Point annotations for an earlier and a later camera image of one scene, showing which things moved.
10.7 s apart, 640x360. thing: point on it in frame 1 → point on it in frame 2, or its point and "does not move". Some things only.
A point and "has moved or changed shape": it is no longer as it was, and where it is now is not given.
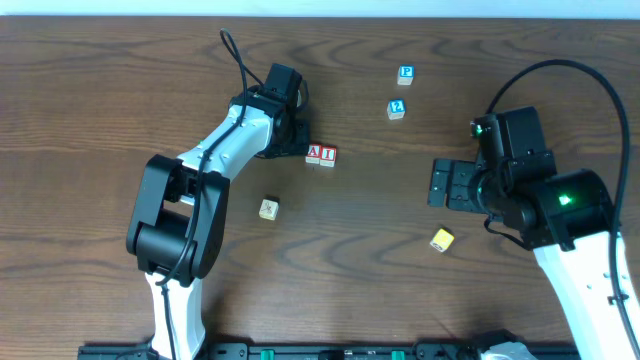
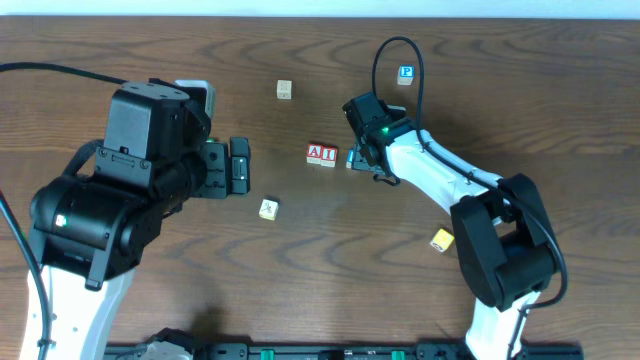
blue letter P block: (406, 73) does not move
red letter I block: (328, 156) does not move
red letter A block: (314, 154) does not move
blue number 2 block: (396, 108) has moved or changed shape
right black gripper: (451, 183) → (357, 158)
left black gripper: (298, 138) → (238, 166)
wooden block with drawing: (269, 208) does not move
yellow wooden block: (442, 240) does not move
